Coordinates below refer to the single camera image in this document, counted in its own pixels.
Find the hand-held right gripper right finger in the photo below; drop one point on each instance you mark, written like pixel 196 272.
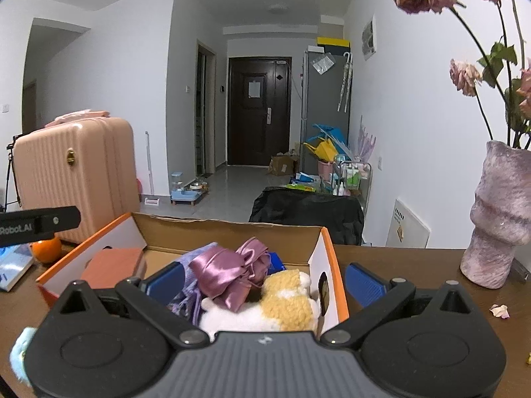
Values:
pixel 365 285

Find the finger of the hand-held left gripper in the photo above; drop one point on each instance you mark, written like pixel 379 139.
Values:
pixel 60 219

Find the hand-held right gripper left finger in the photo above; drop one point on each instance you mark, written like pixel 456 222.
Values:
pixel 166 284

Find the lavender fuzzy cloth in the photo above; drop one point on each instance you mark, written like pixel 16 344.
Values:
pixel 195 257

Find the brown pad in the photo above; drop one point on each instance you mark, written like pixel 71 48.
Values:
pixel 112 265

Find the purple satin cloth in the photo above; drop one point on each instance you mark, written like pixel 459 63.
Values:
pixel 224 273

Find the white and yellow plush toy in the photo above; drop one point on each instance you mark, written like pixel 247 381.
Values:
pixel 286 306

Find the orange cardboard box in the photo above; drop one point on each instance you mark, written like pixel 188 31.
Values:
pixel 232 236

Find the small blue cloth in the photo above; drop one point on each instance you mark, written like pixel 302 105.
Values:
pixel 277 262

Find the light blue fuzzy scrunchie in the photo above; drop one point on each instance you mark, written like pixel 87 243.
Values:
pixel 20 356

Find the orange fruit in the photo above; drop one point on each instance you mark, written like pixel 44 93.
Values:
pixel 46 251

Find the blue tissue pack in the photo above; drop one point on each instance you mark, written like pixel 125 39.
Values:
pixel 14 266

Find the pink ribbed suitcase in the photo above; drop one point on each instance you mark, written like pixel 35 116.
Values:
pixel 74 182

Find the black tripod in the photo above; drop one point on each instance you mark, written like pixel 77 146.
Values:
pixel 10 174

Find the white flat panel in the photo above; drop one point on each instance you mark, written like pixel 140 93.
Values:
pixel 408 226

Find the black cloth cover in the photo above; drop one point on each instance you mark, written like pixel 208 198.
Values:
pixel 307 215

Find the blue pet feeder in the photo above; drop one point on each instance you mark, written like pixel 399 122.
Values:
pixel 186 192

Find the pink cloth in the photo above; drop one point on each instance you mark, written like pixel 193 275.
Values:
pixel 76 118

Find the white pole stand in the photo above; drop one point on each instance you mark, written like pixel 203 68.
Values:
pixel 148 166

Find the green packet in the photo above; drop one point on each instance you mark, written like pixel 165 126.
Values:
pixel 305 188

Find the pink bucket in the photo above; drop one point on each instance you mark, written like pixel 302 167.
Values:
pixel 325 170

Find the pink fallen petal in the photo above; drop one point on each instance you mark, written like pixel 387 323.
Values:
pixel 499 311

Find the yellow bag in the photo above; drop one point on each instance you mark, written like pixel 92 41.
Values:
pixel 323 149

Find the brown cardboard carton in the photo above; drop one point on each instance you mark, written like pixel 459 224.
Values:
pixel 283 166

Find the pink fuzzy vase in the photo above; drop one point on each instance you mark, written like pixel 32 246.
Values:
pixel 498 215

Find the blue bag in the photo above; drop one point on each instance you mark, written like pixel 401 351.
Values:
pixel 334 132

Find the dark glass side door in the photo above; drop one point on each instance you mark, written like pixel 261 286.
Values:
pixel 205 112

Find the dark brown entrance door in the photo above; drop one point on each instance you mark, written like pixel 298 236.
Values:
pixel 257 132

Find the grey refrigerator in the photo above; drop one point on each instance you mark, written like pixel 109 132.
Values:
pixel 323 107

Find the white hanging umbrella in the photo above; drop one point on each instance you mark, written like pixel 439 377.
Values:
pixel 345 83

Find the clear plastic bag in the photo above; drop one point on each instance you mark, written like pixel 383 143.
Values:
pixel 322 63

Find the yellow and black box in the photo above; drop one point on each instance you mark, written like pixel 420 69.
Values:
pixel 334 42

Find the purple feather wall decoration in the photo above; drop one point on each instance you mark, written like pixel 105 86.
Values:
pixel 367 141

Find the wall electrical panel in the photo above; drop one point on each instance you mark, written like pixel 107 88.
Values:
pixel 369 39

